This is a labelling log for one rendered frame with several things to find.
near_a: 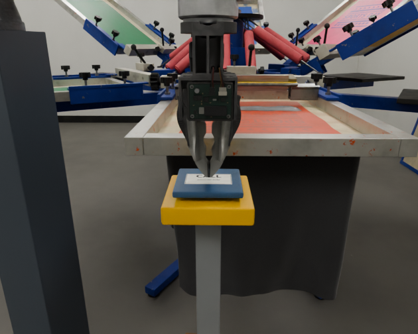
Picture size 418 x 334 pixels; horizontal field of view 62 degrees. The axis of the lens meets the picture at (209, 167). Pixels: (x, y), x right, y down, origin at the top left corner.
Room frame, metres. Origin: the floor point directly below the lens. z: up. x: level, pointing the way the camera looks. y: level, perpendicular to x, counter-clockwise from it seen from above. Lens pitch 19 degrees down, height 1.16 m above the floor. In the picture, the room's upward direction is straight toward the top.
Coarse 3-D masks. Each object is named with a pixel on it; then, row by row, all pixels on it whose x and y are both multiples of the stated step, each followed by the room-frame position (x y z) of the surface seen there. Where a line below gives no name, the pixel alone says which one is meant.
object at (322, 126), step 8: (248, 104) 1.29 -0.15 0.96; (256, 104) 1.29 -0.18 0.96; (264, 104) 1.29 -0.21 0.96; (272, 104) 1.29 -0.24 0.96; (280, 104) 1.29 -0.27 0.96; (288, 104) 1.29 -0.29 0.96; (296, 104) 1.29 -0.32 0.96; (256, 112) 1.13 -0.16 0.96; (264, 112) 1.13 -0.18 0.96; (272, 112) 1.13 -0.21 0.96; (280, 112) 1.13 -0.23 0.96; (288, 112) 1.13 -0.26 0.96; (296, 112) 1.13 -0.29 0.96; (304, 112) 1.13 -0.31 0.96; (312, 120) 1.00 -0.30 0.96; (320, 120) 1.00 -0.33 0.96; (320, 128) 0.90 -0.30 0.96; (328, 128) 0.90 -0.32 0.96
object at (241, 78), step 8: (240, 80) 1.25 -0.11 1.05; (248, 80) 1.25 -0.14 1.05; (256, 80) 1.25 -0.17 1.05; (264, 80) 1.24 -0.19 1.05; (272, 80) 1.24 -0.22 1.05; (280, 80) 1.24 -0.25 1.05; (288, 80) 1.24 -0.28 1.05; (240, 88) 1.25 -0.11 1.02; (248, 88) 1.25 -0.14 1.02; (256, 88) 1.25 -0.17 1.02; (264, 88) 1.25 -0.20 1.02; (272, 88) 1.25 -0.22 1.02; (280, 88) 1.25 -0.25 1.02
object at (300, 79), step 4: (164, 76) 1.48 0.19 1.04; (296, 76) 1.47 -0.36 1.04; (300, 76) 1.47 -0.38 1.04; (304, 76) 1.47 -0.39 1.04; (308, 76) 1.47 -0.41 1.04; (324, 76) 1.47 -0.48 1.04; (300, 80) 1.47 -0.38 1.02; (304, 80) 1.47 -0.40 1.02; (308, 80) 1.50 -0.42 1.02; (312, 80) 1.47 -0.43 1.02; (320, 80) 1.47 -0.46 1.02; (320, 84) 1.47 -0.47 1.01; (288, 88) 1.48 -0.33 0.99
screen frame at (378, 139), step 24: (264, 96) 1.41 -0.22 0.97; (144, 120) 0.83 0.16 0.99; (360, 120) 0.86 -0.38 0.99; (144, 144) 0.66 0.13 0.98; (168, 144) 0.66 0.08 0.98; (240, 144) 0.66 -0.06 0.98; (264, 144) 0.66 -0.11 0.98; (288, 144) 0.66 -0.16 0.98; (312, 144) 0.66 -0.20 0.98; (336, 144) 0.66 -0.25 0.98; (360, 144) 0.66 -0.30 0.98; (384, 144) 0.66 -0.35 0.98; (408, 144) 0.65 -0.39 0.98
